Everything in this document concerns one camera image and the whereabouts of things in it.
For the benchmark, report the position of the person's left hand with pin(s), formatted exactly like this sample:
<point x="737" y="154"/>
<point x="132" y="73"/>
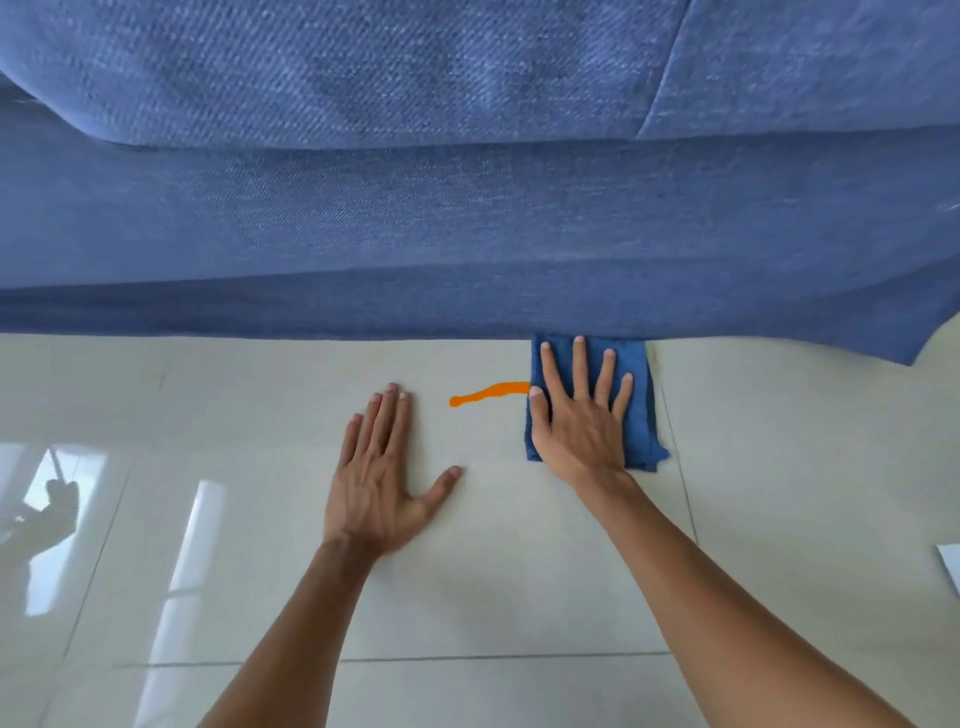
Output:
<point x="371" y="495"/>

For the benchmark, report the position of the person's right hand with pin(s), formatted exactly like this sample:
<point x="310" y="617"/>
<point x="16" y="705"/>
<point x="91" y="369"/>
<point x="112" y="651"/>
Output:
<point x="581" y="435"/>

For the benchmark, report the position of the person's right middle finger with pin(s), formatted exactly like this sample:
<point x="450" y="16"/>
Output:
<point x="580" y="367"/>

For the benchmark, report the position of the person's right little finger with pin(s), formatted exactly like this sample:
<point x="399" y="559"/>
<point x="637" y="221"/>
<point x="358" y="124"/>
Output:
<point x="623" y="397"/>

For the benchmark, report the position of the person's left middle finger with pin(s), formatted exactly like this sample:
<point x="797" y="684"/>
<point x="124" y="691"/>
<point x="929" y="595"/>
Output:
<point x="382" y="424"/>

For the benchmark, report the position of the person's right thumb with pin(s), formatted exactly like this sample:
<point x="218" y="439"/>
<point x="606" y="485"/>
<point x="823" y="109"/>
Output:
<point x="540" y="412"/>

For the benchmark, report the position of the person's left thumb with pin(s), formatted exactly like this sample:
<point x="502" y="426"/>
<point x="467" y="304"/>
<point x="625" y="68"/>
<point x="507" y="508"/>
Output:
<point x="439" y="491"/>

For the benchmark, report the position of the person's left little finger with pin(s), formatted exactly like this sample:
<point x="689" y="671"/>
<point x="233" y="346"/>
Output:
<point x="350" y="442"/>

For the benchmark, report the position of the blue cleaning cloth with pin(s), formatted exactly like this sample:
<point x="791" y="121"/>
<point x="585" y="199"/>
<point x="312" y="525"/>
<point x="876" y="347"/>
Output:
<point x="645" y="405"/>

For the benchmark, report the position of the person's left forearm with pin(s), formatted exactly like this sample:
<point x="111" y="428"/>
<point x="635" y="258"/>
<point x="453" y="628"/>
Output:
<point x="292" y="645"/>

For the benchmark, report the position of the person's right forearm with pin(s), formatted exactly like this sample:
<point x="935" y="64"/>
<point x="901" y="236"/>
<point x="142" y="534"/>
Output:
<point x="720" y="607"/>

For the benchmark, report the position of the orange stain streak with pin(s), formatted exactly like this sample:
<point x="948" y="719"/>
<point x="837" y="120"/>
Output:
<point x="487" y="392"/>

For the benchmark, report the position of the blue fabric sofa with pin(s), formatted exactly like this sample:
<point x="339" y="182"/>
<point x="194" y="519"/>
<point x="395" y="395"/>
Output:
<point x="480" y="165"/>

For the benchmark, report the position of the white paper sheet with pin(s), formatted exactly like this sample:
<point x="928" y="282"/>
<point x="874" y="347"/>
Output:
<point x="950" y="566"/>

